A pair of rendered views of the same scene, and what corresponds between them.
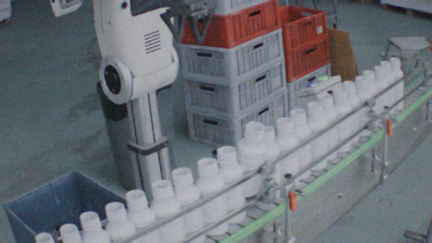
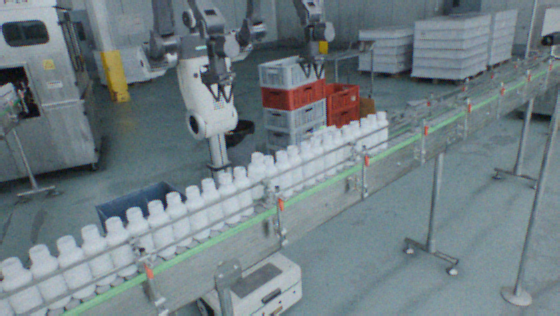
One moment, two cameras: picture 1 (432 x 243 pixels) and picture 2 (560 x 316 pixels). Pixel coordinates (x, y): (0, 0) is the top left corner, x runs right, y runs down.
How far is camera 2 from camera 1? 0.25 m
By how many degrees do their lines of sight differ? 4
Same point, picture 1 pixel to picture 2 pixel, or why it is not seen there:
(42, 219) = not seen: hidden behind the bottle
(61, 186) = (150, 191)
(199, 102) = (273, 142)
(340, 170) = (325, 186)
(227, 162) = (239, 176)
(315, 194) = (305, 201)
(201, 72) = (274, 125)
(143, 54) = (212, 110)
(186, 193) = (209, 194)
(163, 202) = (191, 200)
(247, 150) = (252, 169)
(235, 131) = not seen: hidden behind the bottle
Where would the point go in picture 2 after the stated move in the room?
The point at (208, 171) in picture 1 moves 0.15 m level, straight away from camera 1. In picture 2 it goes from (225, 181) to (231, 162)
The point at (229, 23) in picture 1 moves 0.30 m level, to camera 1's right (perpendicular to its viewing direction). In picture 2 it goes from (290, 95) to (321, 92)
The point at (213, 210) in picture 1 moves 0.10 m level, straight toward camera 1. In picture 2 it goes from (228, 206) to (223, 223)
